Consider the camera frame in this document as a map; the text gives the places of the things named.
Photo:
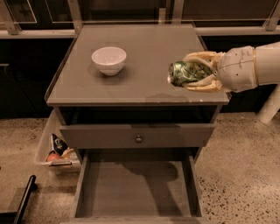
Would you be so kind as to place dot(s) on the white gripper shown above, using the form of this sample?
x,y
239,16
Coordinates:
x,y
236,69

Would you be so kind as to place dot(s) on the crushed green can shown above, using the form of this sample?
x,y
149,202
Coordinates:
x,y
181,72

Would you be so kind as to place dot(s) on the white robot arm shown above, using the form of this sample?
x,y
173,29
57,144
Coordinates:
x,y
267,72

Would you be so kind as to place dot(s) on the closed top drawer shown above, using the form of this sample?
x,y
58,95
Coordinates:
x,y
122,136

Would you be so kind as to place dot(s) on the grey drawer cabinet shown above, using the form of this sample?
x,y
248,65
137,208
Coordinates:
x,y
140,93

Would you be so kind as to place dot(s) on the round drawer knob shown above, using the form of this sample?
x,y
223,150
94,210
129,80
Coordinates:
x,y
139,139

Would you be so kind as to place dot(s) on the open middle drawer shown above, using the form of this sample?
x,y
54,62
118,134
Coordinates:
x,y
141,187

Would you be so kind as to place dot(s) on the white ceramic bowl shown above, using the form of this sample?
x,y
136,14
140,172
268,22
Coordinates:
x,y
109,60

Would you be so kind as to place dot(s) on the tan snack bag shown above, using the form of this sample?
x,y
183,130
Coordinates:
x,y
70,154

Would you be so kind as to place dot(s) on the dark snack bag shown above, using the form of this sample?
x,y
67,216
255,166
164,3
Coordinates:
x,y
58,145

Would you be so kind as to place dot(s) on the clear plastic bin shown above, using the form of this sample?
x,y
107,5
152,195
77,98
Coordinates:
x,y
44,148

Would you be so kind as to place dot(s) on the metal railing shelf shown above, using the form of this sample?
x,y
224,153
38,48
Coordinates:
x,y
45,19

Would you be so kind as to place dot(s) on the black bar object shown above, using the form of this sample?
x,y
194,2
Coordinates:
x,y
15,217

